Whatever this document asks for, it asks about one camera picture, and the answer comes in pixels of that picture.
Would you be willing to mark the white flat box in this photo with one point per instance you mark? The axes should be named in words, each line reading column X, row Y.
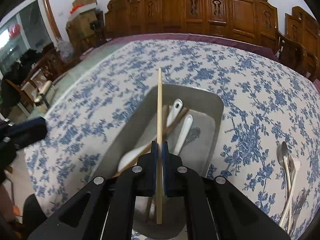
column 83, row 9

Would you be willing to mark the grey metal tray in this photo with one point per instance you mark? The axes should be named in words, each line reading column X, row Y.
column 205, row 105

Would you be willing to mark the large green print cardboard box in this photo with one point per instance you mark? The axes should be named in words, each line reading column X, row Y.
column 80, row 27

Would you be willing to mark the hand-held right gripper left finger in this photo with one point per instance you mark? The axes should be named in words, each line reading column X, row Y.
column 155, row 155

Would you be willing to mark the wooden side chair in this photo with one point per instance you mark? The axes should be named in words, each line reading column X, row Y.
column 42, row 65

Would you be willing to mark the crumpled plastic bag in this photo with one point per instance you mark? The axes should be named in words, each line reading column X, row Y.
column 64, row 50

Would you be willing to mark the wooden chopstick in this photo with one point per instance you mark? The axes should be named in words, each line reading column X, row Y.
column 178, row 118
column 160, row 92
column 149, row 210

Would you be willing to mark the glass sliding door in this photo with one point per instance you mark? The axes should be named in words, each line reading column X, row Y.
column 27, row 25

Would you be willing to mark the pile of black clothes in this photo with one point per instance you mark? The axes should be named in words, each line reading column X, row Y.
column 17, row 75

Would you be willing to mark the cream and gold box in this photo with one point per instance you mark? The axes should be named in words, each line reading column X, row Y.
column 42, row 92

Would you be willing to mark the purple armchair cushion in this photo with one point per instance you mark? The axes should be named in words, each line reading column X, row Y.
column 317, row 83

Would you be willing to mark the carved wooden sofa bench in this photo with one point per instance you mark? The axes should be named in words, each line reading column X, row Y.
column 240, row 7

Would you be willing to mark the white ceramic spoon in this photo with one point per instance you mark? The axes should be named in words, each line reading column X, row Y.
column 295, row 163
column 127, row 160
column 185, row 130

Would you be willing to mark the red plastic bag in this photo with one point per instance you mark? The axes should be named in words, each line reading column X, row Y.
column 75, row 10

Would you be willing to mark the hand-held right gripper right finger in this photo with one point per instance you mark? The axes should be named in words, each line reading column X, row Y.
column 165, row 155

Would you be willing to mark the black desk fan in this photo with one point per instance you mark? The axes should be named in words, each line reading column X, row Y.
column 96, row 26

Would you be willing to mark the wooden door frame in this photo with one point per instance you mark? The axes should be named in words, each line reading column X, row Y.
column 51, row 12

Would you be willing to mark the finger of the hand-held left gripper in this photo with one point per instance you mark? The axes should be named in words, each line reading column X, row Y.
column 30, row 130

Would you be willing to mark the metal fork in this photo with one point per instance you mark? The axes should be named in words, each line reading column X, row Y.
column 300, row 205

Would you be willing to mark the carved wooden armchair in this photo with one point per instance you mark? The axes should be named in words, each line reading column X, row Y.
column 303, row 30

